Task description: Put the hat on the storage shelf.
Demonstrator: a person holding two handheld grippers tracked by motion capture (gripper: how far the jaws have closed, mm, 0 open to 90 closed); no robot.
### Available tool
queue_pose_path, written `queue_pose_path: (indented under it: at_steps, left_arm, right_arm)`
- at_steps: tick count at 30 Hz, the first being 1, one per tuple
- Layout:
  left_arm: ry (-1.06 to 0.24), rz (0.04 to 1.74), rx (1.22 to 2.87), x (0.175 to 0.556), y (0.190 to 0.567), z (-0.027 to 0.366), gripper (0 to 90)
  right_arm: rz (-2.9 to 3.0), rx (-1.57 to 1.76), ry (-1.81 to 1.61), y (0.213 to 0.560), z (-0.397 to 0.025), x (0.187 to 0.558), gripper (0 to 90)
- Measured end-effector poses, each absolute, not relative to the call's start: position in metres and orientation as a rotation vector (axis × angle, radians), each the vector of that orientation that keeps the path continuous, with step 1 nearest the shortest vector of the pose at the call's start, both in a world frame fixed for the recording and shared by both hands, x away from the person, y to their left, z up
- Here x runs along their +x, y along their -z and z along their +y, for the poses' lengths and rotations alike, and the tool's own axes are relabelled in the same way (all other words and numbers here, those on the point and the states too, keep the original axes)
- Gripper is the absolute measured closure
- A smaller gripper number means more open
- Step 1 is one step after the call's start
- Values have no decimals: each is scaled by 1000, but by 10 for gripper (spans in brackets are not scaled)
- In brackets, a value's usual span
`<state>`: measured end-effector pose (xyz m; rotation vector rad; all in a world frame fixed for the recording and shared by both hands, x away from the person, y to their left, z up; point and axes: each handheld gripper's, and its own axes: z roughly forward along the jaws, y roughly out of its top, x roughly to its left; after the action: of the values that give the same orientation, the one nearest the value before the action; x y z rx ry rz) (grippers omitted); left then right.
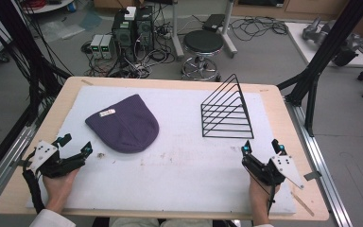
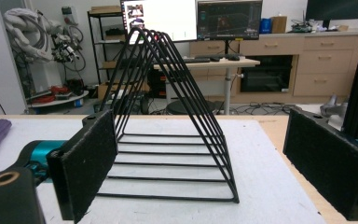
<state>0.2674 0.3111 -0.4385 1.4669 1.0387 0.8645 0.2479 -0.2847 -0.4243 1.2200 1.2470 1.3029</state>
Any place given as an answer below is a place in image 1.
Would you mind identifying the grey tape piece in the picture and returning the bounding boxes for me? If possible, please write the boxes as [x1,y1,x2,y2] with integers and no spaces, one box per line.
[303,170,323,183]

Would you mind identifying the white floor board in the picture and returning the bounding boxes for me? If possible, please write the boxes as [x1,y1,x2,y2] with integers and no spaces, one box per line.
[285,21,363,69]

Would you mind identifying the white table mat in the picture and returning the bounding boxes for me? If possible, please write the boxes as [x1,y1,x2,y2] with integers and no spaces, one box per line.
[26,85,298,216]

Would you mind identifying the black metal frame stand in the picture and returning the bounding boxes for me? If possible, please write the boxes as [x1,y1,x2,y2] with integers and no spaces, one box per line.
[0,0,74,127]
[276,0,363,138]

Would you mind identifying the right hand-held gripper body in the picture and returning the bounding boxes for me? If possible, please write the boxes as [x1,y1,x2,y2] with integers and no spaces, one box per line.
[241,153,305,190]

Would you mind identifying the loose black floor cables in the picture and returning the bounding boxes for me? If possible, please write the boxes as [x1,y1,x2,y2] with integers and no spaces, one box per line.
[229,15,290,43]

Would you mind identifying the white stand leg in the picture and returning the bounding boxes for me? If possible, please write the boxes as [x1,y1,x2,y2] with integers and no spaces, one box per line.
[221,0,238,59]
[169,0,185,60]

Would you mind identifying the thin wooden strip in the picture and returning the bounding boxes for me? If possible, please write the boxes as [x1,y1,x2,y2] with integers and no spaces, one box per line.
[290,191,316,218]

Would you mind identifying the black computer tower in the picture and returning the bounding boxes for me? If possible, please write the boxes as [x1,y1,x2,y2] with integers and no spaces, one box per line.
[111,10,137,62]
[134,5,156,53]

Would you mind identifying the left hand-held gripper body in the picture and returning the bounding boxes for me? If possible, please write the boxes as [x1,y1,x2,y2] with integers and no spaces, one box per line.
[23,140,87,180]

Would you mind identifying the black flat box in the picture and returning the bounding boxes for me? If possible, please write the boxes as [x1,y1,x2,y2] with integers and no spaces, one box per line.
[201,13,227,33]

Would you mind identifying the purple knit beanie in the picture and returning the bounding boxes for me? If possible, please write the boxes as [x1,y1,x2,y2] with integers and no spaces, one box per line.
[84,94,161,154]

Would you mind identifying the black wire file rack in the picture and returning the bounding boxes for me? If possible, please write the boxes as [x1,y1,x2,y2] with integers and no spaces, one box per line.
[200,73,255,140]

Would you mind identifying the person's right hand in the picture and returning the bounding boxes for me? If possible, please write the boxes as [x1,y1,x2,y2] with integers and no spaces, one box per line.
[248,175,282,221]

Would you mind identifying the white box on tower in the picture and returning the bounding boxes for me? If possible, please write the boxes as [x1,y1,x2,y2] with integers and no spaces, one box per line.
[124,6,138,22]

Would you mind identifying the person's lap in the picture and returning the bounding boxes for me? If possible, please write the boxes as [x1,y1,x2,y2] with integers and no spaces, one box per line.
[108,217,215,227]

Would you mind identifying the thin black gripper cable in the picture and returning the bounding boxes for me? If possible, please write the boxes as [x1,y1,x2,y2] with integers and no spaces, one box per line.
[266,184,277,216]

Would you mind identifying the tangle of floor cables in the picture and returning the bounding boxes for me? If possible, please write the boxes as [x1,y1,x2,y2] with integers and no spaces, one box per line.
[80,18,178,79]

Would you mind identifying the aluminium rail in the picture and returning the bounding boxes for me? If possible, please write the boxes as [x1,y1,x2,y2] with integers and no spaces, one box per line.
[0,96,55,216]
[284,96,354,227]

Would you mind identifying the black round stool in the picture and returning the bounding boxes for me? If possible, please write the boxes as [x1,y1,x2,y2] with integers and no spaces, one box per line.
[181,29,226,82]

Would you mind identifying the black sleeved gripper cable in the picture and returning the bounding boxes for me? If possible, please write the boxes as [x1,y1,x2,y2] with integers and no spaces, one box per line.
[21,168,47,216]

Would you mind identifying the clear plastic sheet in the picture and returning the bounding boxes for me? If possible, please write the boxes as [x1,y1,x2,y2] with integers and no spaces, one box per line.
[39,19,87,43]

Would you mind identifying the grey power supply unit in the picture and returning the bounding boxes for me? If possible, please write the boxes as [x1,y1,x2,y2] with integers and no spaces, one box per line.
[100,34,116,61]
[89,34,105,60]

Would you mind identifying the person's left hand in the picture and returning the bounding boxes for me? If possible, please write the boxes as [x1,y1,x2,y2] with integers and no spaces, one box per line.
[42,167,81,214]

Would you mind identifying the white round table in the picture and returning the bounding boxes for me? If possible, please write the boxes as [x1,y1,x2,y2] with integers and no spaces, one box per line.
[21,0,76,15]

